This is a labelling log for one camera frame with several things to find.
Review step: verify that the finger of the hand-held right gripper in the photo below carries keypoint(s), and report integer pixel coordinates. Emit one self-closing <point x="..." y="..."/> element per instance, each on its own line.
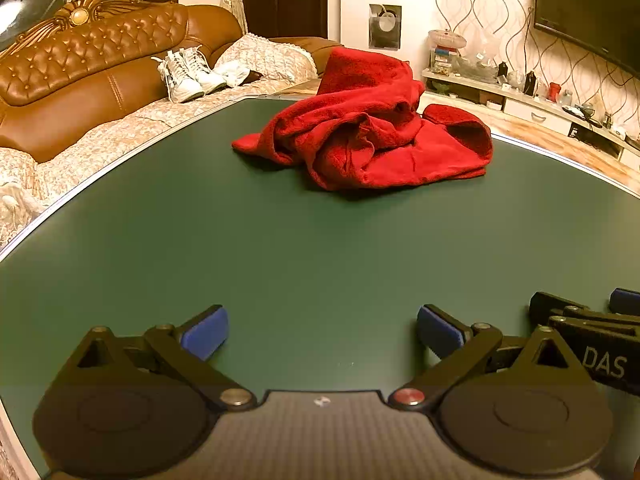
<point x="626" y="301"/>
<point x="552" y="307"/>

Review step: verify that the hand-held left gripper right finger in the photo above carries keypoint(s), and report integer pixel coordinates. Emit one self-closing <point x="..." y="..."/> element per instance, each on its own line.
<point x="437" y="332"/>

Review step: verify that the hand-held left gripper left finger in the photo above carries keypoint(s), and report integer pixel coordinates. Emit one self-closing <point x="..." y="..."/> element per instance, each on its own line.
<point x="205" y="332"/>

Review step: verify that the red fleece garment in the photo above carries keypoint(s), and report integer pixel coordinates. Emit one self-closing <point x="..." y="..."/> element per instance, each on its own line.
<point x="375" y="130"/>

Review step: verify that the white television cabinet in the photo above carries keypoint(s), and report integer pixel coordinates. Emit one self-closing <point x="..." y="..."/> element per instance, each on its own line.
<point x="540" y="110"/>

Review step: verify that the clear glass jar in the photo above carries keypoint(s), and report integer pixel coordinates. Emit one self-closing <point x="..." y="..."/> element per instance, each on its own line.
<point x="567" y="98"/>

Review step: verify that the cream quilted sofa cover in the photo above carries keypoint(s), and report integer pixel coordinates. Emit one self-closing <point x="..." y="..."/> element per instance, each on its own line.
<point x="100" y="145"/>

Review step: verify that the red cup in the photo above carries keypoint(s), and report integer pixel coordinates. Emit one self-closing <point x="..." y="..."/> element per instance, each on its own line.
<point x="554" y="92"/>

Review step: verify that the dark small bottle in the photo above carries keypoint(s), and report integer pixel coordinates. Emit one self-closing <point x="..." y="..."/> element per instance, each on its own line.
<point x="503" y="71"/>

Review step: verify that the green glass bowl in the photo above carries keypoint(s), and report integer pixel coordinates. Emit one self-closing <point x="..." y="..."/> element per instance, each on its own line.
<point x="442" y="88"/>

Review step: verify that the white sneaker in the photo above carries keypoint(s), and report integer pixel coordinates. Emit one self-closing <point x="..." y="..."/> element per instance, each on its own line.
<point x="210" y="79"/>
<point x="182" y="85"/>

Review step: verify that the clear glass containers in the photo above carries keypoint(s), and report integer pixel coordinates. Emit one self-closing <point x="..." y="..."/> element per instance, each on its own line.
<point x="482" y="62"/>

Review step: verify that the white crumpled cloth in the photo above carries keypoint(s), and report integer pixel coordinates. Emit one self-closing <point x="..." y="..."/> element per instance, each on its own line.
<point x="233" y="73"/>

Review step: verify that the brown leather sofa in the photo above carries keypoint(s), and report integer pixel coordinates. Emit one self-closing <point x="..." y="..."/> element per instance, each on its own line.
<point x="100" y="85"/>

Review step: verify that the cream quilted pillow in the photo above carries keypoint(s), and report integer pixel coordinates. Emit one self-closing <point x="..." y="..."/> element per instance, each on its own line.
<point x="270" y="57"/>

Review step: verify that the black flat television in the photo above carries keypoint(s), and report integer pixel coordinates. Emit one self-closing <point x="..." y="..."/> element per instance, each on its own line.
<point x="585" y="0"/>

